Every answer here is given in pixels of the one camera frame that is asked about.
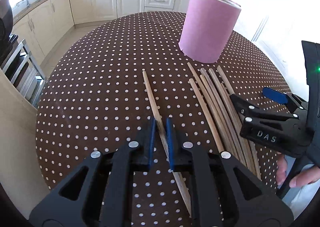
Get wooden chopstick three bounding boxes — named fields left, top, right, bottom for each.
left=189, top=78, right=225, bottom=152

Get wooden chopstick nine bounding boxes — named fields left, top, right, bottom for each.
left=217, top=66, right=261, bottom=180

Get wooden chopstick two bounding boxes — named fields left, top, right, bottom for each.
left=142, top=71, right=191, bottom=216

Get wooden chopstick four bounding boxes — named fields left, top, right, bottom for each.
left=187, top=62, right=227, bottom=151

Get wooden chopstick five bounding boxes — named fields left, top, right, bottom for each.
left=200, top=74, right=247, bottom=166

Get person right hand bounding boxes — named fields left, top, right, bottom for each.
left=276, top=154, right=320, bottom=189

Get pink cylindrical cup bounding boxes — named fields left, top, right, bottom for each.
left=178, top=0, right=241, bottom=64

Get white panel door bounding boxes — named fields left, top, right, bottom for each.
left=232, top=0, right=319, bottom=99

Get brown polka dot tablecloth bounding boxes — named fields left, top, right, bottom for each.
left=35, top=10, right=293, bottom=227

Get metal shelf rack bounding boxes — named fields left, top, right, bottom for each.
left=1, top=40, right=47, bottom=108

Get cream lower cabinets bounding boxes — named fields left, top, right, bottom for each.
left=12, top=0, right=189, bottom=64

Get black air fryer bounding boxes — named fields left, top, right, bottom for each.
left=0, top=0, right=18, bottom=64

